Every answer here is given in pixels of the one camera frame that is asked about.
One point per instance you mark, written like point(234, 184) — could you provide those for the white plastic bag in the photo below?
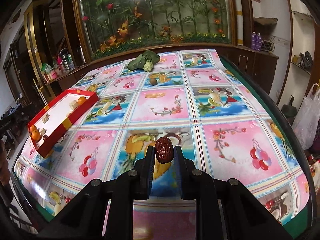
point(306, 121)

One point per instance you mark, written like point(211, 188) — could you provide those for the green snack bag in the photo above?
point(46, 68)

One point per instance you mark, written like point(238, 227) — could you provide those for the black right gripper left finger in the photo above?
point(144, 177)

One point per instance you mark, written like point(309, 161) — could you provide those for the pink bottle on counter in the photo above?
point(59, 63)

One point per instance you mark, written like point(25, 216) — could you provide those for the orange tangerine at edge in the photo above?
point(32, 128)

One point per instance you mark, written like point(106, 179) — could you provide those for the grey-brown round cake piece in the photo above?
point(42, 131)

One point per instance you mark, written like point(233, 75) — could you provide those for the flower aquarium display cabinet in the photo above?
point(108, 27)

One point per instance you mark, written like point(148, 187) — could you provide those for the beige cake cube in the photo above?
point(73, 104)

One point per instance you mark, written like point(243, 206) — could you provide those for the green leafy bok choy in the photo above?
point(144, 61)

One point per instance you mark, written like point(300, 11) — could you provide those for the dark red jujube date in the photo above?
point(164, 150)

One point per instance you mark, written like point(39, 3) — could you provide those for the purple bottles on shelf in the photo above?
point(256, 41)

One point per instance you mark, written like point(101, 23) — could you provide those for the beige cake chunk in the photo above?
point(45, 118)

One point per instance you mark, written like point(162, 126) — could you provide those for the colourful fruit print tablecloth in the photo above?
point(252, 179)

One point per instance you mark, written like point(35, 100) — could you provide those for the red shallow cardboard box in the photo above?
point(61, 117)

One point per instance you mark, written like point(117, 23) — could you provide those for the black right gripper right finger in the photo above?
point(184, 176)

